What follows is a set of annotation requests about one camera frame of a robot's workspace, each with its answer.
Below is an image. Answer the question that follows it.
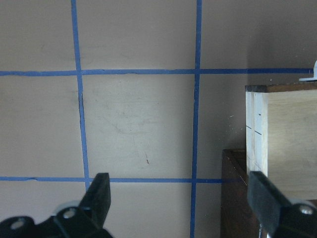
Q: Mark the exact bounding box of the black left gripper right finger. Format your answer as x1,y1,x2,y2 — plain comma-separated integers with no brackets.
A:
247,171,317,238

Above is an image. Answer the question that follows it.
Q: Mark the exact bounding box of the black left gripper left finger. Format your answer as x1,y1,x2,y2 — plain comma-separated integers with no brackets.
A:
0,173,110,238

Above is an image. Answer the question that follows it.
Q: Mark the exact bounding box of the dark brown wooden cabinet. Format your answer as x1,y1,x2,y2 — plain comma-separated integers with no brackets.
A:
220,149,267,238

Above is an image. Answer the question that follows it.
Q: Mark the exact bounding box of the wooden drawer with white handle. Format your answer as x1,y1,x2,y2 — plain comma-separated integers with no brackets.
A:
245,75,317,200

